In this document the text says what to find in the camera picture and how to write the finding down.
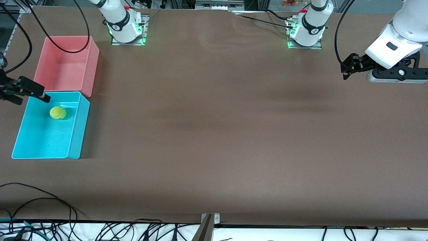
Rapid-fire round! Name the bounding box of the yellow-green tennis ball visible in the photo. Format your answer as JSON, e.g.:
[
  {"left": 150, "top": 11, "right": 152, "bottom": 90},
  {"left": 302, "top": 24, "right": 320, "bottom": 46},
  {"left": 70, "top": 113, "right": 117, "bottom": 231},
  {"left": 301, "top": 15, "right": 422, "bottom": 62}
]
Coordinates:
[{"left": 49, "top": 106, "right": 67, "bottom": 120}]

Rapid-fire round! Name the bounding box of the pink plastic bin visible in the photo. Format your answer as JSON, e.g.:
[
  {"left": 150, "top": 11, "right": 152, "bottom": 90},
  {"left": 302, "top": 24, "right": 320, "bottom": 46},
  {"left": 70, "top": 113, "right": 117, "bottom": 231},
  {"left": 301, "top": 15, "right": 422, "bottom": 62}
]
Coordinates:
[{"left": 35, "top": 35, "right": 100, "bottom": 98}]

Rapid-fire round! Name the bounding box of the blue plastic bin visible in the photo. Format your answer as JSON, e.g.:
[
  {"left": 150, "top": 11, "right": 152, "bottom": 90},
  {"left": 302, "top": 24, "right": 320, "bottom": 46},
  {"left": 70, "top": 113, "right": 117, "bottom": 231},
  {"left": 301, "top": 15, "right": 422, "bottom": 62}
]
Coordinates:
[{"left": 12, "top": 91, "right": 91, "bottom": 160}]

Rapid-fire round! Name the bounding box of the grey power strip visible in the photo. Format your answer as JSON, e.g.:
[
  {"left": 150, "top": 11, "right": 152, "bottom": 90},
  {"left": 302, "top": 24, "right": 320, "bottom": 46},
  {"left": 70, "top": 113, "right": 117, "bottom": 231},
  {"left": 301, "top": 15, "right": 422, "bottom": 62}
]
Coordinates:
[{"left": 195, "top": 0, "right": 245, "bottom": 10}]

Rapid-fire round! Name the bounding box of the brown table cover mat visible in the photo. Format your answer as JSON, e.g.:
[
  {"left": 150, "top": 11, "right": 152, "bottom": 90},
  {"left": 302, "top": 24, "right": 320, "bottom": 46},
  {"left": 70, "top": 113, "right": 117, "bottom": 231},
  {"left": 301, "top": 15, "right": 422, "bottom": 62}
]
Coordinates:
[{"left": 0, "top": 6, "right": 428, "bottom": 228}]

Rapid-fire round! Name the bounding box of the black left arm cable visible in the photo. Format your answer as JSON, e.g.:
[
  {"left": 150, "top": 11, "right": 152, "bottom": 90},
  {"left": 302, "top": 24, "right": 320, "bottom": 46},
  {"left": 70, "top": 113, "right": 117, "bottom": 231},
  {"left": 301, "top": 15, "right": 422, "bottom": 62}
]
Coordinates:
[{"left": 334, "top": 0, "right": 355, "bottom": 67}]

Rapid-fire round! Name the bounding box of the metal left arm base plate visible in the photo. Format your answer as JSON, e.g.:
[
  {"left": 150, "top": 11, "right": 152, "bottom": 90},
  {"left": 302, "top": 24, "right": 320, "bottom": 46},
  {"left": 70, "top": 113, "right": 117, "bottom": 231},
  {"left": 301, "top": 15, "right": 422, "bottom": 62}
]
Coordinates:
[{"left": 287, "top": 18, "right": 323, "bottom": 50}]

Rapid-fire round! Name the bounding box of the aluminium frame profile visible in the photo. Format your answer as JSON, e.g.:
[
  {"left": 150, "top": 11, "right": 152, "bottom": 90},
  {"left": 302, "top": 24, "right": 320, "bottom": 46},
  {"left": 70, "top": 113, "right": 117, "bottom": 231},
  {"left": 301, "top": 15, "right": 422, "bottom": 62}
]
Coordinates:
[{"left": 7, "top": 0, "right": 34, "bottom": 51}]

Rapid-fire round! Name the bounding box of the black right arm cable loop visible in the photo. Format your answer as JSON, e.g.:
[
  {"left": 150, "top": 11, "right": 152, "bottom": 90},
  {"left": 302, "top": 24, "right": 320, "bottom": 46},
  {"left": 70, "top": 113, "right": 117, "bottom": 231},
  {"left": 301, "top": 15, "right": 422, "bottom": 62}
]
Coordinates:
[{"left": 25, "top": 0, "right": 90, "bottom": 53}]

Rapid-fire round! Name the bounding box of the black base power cable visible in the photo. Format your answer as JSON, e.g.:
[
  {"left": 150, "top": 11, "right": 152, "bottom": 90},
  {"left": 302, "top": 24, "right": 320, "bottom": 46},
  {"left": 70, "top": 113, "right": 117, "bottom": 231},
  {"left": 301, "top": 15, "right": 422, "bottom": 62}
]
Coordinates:
[
  {"left": 266, "top": 9, "right": 295, "bottom": 22},
  {"left": 239, "top": 14, "right": 296, "bottom": 29}
]

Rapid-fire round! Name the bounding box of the thin black cable on mat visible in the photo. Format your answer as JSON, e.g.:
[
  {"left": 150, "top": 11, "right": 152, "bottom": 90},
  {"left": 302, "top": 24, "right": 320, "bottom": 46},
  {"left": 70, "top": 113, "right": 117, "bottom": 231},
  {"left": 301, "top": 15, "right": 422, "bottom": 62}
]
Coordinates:
[
  {"left": 0, "top": 182, "right": 79, "bottom": 221},
  {"left": 10, "top": 197, "right": 84, "bottom": 221}
]

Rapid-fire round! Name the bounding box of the teal cable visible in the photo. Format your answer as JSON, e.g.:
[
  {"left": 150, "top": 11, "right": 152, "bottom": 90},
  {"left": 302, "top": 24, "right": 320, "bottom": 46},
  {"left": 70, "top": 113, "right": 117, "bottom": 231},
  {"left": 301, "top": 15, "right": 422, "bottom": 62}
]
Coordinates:
[{"left": 0, "top": 218, "right": 45, "bottom": 236}]

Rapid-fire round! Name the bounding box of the small metal bracket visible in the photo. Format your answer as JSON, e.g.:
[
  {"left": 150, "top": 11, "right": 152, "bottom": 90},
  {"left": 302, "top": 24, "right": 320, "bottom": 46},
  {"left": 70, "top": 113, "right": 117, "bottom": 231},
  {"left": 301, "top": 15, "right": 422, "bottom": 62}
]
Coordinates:
[{"left": 201, "top": 213, "right": 220, "bottom": 224}]

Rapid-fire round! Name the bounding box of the grey camera stand pole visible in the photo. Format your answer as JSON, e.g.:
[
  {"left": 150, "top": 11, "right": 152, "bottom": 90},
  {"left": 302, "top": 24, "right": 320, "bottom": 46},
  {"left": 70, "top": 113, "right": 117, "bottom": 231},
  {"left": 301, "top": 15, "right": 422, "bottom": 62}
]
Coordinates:
[{"left": 191, "top": 214, "right": 214, "bottom": 241}]

